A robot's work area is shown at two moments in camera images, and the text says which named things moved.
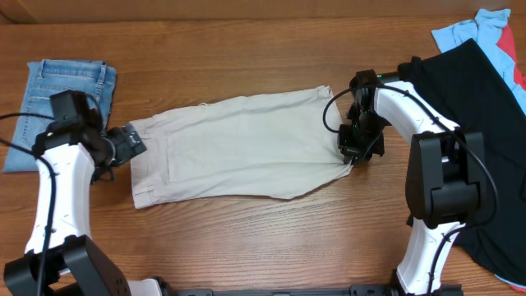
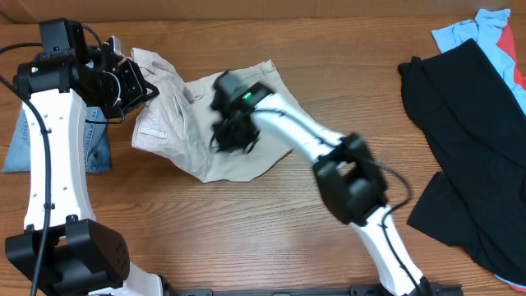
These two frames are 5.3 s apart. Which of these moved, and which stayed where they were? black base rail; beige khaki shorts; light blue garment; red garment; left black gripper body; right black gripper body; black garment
Moved: right black gripper body; left black gripper body; beige khaki shorts
Stayed: black garment; red garment; light blue garment; black base rail
